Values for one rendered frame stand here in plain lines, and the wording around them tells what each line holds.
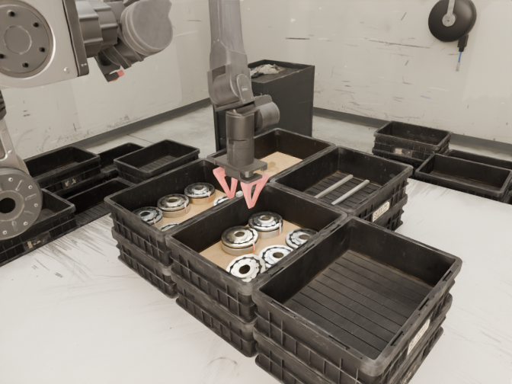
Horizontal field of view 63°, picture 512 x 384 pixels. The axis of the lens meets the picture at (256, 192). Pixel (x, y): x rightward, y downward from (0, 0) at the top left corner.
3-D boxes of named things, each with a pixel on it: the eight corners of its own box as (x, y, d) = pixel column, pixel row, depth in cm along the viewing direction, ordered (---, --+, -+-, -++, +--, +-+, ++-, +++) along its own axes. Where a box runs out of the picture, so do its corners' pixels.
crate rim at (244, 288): (248, 298, 89) (247, 289, 88) (163, 244, 107) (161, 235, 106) (349, 221, 114) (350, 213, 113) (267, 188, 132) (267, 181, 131)
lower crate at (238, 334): (250, 364, 99) (248, 328, 93) (172, 305, 117) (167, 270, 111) (344, 280, 124) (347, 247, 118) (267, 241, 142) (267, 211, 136)
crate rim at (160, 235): (162, 244, 107) (161, 235, 106) (103, 205, 125) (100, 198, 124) (267, 188, 132) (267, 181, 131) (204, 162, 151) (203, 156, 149)
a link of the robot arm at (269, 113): (205, 85, 85) (235, 75, 79) (242, 77, 93) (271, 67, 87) (222, 142, 88) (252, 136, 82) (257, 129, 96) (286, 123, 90)
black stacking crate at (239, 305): (248, 330, 94) (247, 290, 88) (168, 273, 111) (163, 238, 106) (345, 250, 119) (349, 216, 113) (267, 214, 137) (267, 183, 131)
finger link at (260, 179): (246, 195, 96) (245, 157, 92) (269, 205, 92) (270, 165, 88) (224, 205, 92) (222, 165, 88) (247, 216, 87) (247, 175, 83)
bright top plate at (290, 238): (309, 255, 110) (309, 253, 109) (278, 241, 115) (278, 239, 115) (329, 238, 116) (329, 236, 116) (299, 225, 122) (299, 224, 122)
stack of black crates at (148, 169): (158, 244, 238) (147, 173, 217) (126, 228, 254) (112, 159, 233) (207, 215, 266) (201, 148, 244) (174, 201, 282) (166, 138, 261)
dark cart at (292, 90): (265, 210, 296) (264, 83, 254) (219, 193, 321) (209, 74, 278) (310, 179, 338) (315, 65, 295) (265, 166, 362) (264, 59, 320)
